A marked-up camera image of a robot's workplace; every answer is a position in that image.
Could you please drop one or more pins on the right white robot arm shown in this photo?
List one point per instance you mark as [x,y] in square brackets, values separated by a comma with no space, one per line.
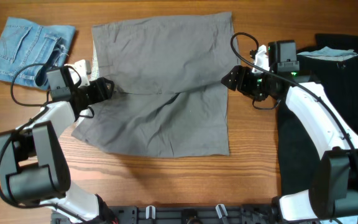
[274,71]

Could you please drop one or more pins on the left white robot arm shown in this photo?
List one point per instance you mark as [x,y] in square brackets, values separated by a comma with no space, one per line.
[33,170]

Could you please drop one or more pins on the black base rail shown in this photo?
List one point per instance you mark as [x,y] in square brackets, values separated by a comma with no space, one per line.
[244,214]

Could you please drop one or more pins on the folded blue denim shorts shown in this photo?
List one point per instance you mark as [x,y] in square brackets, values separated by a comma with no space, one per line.
[28,50]

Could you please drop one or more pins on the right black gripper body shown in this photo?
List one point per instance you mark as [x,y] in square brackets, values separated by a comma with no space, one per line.
[255,84]

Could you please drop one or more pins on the black shorts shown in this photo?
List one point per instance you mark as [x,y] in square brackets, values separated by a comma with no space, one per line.
[297,156]

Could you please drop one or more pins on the grey cotton shorts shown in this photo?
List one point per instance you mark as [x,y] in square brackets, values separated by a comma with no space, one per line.
[168,98]

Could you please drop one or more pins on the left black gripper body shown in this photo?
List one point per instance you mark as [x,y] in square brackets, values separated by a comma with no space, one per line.
[96,92]

